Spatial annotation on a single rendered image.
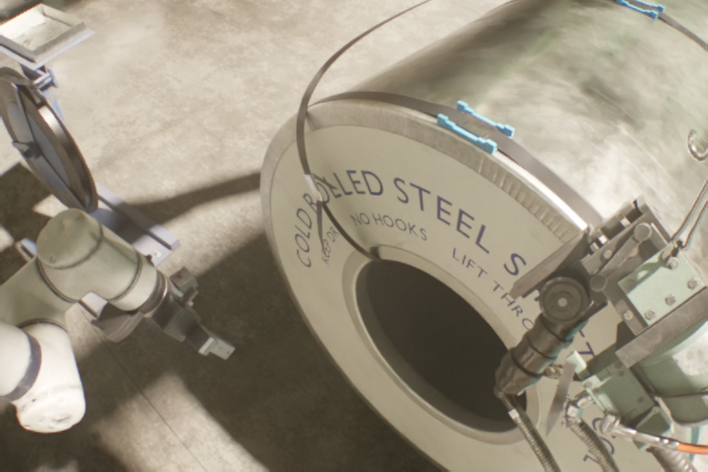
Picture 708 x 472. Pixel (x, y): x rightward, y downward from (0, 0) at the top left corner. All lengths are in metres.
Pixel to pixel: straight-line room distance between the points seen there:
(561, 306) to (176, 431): 1.66
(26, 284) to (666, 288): 0.78
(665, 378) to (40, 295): 0.77
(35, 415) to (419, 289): 1.13
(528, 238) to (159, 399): 1.61
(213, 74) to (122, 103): 0.57
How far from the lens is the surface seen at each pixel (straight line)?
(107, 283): 0.81
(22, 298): 0.82
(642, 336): 0.68
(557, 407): 0.73
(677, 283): 0.67
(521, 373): 0.79
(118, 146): 3.24
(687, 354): 0.67
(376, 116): 1.00
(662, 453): 0.79
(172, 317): 0.87
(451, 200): 0.97
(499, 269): 0.99
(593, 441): 0.77
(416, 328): 1.61
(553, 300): 0.71
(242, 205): 2.71
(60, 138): 2.03
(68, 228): 0.78
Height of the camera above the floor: 1.92
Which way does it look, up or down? 45 degrees down
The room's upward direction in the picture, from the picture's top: 1 degrees counter-clockwise
